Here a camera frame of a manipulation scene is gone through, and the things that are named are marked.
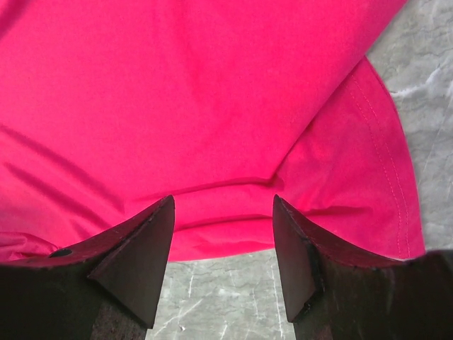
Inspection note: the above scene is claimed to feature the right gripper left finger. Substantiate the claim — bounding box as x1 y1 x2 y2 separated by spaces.
1 196 175 339

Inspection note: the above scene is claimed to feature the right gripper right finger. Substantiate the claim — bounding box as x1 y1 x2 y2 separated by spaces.
273 197 452 339

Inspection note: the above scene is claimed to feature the magenta t shirt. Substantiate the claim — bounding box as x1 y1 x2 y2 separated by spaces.
1 1 425 261

